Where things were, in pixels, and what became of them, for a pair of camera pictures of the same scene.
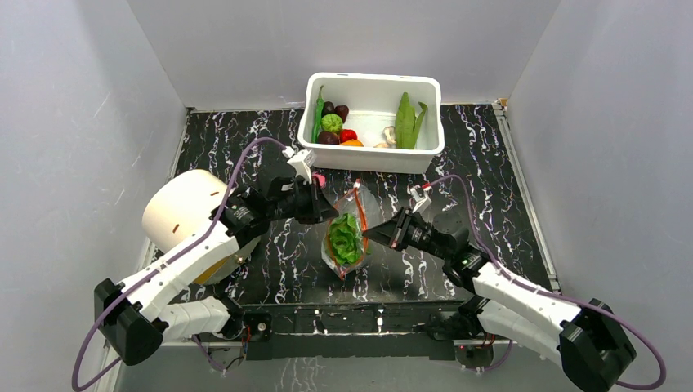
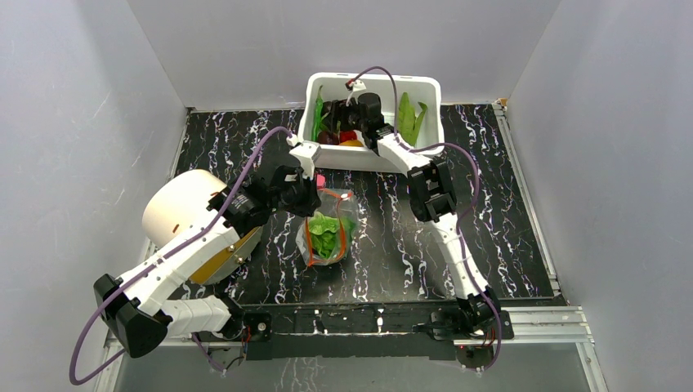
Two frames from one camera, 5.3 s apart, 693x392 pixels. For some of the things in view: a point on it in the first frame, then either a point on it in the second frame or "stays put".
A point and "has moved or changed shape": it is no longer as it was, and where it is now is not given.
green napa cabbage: (346, 238) has moved or changed shape
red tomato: (346, 135) stays put
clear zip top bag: (344, 247) has moved or changed shape
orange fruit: (352, 143) stays put
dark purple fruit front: (327, 137) stays put
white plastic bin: (371, 100) stays put
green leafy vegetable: (408, 126) stays put
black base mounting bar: (350, 331) stays put
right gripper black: (401, 230) -> (346, 118)
